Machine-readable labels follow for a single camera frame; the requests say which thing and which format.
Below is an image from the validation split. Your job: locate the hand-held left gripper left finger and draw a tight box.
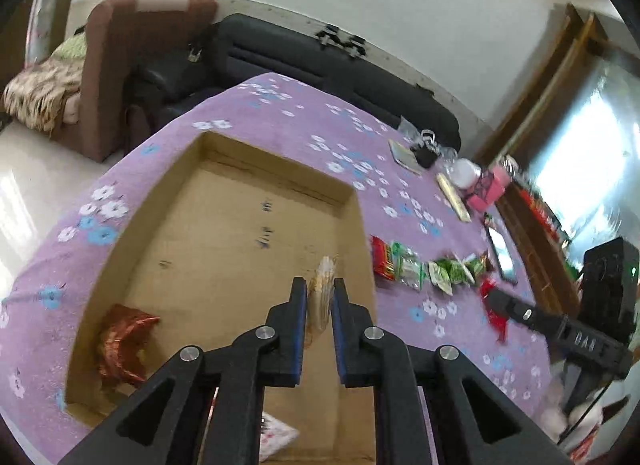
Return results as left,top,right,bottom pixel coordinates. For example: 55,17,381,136
57,277,307,465

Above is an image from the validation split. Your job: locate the white jar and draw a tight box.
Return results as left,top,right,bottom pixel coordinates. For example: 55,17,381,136
450,158,483,190

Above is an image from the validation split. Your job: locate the green pillow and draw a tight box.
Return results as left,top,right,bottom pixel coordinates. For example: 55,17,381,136
52,34,88,61

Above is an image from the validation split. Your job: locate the black smartphone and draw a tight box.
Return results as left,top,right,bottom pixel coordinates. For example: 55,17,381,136
484,225,519,286

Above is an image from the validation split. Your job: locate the black pouch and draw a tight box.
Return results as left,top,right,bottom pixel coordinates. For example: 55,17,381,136
411,142,441,169

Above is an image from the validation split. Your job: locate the small dark red snack packet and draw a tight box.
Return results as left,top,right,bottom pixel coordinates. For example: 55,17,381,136
479,277,511,343

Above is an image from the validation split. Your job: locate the brown sofa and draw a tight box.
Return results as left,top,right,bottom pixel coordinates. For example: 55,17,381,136
50,0,218,163

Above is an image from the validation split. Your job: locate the clear plastic bag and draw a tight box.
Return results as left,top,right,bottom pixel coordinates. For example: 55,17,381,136
398,116,426,139

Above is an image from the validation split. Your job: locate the long yellow packet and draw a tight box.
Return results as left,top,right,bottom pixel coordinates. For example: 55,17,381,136
436,174,472,222

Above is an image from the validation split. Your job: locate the red snack packet green label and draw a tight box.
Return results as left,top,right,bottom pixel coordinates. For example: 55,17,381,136
370,236,401,280

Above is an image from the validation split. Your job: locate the pink box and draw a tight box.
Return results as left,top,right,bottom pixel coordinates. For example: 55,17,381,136
466,165,512,212

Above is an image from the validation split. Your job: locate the clear cracker packet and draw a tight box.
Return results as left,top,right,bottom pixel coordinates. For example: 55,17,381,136
306,255,341,346

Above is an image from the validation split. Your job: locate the white red snack packet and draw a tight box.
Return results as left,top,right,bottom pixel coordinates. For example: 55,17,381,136
259,412,301,461

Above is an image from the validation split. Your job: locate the clear green white snack packet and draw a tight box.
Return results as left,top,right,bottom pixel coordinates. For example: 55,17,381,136
390,242,425,291

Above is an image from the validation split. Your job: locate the wooden cabinet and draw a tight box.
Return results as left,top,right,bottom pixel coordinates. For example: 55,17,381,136
492,185,588,318

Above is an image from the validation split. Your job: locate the brown patterned blanket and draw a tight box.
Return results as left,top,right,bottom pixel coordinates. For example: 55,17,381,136
2,58,83,133

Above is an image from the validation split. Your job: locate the small notebook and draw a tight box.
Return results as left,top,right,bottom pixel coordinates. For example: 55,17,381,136
389,139,423,176

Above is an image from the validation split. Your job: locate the wooden framed window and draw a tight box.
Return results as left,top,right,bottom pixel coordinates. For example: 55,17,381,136
475,2,640,251

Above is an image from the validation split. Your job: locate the shallow cardboard box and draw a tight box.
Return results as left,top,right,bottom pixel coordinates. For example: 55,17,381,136
65,131,378,465

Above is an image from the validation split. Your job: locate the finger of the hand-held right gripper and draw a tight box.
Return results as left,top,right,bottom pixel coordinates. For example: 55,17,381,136
482,289,568,343

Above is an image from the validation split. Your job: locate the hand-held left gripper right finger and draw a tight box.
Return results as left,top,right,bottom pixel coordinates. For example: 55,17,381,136
332,279,576,465

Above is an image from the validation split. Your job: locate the wooden glass panel door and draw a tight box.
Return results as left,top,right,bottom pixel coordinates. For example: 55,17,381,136
25,0,76,66

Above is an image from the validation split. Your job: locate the large shiny dark red packet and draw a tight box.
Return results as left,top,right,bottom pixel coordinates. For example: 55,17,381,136
97,303,161,388

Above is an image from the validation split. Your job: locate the black handbag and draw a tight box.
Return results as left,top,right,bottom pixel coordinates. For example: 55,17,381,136
140,42,211,98

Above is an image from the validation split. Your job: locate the black leather sofa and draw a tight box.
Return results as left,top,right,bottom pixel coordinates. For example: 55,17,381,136
127,14,461,156

